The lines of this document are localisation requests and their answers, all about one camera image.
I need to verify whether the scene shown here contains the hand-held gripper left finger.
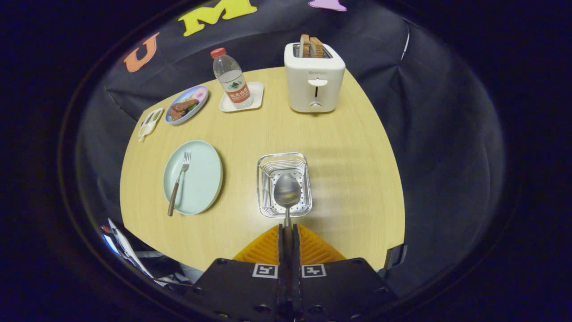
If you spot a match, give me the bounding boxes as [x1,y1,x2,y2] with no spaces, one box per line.
[192,224,286,322]

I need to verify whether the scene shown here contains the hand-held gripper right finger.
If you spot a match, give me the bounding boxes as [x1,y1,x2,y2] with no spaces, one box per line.
[293,224,398,322]

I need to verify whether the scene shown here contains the spoon with wooden handle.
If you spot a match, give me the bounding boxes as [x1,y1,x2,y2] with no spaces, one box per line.
[273,174,302,251]

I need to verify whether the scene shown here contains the fork with wooden handle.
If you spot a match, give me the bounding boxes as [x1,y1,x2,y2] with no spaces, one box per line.
[167,151,192,217]

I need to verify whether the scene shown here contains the black table clamp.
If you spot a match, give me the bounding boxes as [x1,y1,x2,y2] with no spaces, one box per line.
[383,243,408,270]

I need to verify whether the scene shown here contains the metal mesh basket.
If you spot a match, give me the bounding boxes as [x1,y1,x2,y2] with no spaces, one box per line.
[257,152,312,219]

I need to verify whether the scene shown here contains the light green plate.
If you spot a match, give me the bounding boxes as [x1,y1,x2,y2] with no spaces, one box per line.
[163,140,223,216]

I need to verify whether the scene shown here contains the white papers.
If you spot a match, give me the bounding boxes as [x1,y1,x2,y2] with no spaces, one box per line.
[101,218,155,279]

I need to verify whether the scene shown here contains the black backdrop cloth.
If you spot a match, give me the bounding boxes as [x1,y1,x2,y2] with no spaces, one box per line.
[76,0,505,296]

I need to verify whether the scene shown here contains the white divided sauce dish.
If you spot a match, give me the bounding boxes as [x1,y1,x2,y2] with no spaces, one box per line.
[138,107,164,142]

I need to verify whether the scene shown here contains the brown meat pieces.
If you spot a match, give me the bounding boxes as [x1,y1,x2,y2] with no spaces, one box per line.
[169,99,199,121]

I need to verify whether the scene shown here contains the white square coaster tray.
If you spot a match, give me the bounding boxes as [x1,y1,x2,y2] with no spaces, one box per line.
[219,81,265,112]

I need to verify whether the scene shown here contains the blue rimmed food plate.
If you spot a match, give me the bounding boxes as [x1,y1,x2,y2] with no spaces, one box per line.
[165,85,209,125]

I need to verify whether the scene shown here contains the white toaster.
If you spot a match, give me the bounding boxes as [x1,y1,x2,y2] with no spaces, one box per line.
[284,42,346,113]

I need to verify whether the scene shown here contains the clear water bottle red cap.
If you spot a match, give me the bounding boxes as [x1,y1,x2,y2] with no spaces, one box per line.
[210,47,254,110]

